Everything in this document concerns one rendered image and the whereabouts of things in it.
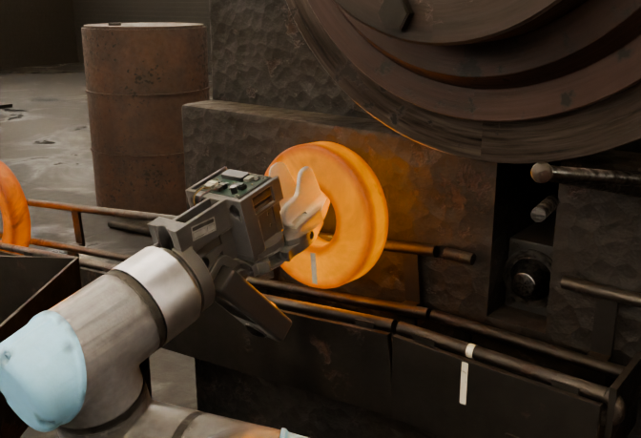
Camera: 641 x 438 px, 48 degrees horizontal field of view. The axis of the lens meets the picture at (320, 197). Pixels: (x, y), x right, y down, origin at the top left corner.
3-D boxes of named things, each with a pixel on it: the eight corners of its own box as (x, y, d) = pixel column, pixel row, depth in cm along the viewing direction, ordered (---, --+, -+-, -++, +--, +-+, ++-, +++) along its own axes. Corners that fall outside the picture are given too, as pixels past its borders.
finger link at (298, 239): (332, 212, 70) (274, 257, 64) (335, 225, 70) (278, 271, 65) (296, 204, 73) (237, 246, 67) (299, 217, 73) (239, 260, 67)
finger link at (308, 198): (342, 149, 72) (284, 189, 66) (352, 200, 74) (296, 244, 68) (319, 145, 74) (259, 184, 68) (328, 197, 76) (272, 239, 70)
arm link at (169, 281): (177, 358, 58) (116, 331, 63) (217, 325, 61) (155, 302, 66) (152, 281, 54) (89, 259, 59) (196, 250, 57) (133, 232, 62)
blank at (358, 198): (271, 139, 81) (250, 142, 78) (386, 139, 71) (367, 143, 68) (281, 273, 83) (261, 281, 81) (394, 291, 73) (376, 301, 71)
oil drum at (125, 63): (164, 181, 406) (155, 19, 382) (238, 199, 370) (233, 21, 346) (71, 204, 361) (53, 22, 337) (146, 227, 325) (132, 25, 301)
